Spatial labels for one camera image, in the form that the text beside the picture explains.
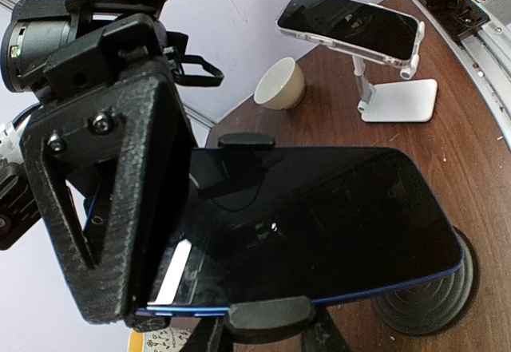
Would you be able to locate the white ceramic bowl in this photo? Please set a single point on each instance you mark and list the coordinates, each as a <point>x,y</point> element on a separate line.
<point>282,87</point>

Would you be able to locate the blue smartphone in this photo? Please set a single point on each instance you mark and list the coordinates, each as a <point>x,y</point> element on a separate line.
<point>333,224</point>

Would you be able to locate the white phone stand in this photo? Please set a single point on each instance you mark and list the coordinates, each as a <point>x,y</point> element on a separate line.
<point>405,101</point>

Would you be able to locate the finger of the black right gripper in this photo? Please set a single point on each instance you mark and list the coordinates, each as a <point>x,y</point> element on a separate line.
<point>98,164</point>
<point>143,323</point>

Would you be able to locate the black front phone stand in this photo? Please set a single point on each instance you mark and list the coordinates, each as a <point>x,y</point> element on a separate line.
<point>418,310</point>

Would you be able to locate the white-cased smartphone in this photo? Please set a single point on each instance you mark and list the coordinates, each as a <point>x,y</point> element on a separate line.
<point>370,31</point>

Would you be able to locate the white floral mug yellow inside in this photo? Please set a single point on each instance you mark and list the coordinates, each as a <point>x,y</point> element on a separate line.
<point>170,339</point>

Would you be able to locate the aluminium front rail frame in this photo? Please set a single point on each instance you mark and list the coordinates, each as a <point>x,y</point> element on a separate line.
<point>482,44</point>

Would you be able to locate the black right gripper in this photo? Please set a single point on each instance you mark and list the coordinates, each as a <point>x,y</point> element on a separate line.
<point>60,59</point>

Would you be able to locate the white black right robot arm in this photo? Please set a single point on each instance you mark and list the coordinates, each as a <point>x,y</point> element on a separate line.
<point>19,210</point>

